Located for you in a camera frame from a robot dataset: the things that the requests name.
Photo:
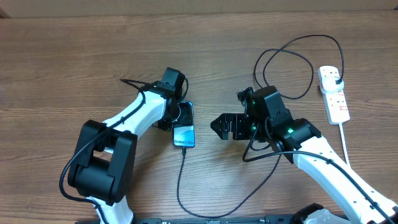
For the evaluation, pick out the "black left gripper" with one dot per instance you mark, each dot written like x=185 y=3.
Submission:
x=164 y=124

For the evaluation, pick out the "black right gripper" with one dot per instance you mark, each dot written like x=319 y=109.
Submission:
x=224 y=119

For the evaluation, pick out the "blue Galaxy smartphone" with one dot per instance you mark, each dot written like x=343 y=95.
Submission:
x=184 y=134

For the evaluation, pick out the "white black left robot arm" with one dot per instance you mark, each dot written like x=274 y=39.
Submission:
x=100 y=171

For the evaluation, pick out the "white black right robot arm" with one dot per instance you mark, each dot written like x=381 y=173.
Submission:
x=266 y=119

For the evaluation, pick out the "white charger plug adapter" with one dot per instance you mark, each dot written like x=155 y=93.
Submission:
x=331 y=84

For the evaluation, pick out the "white power strip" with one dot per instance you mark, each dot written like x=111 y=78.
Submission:
x=335 y=103

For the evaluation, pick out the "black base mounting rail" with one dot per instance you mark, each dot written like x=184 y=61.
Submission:
x=268 y=219

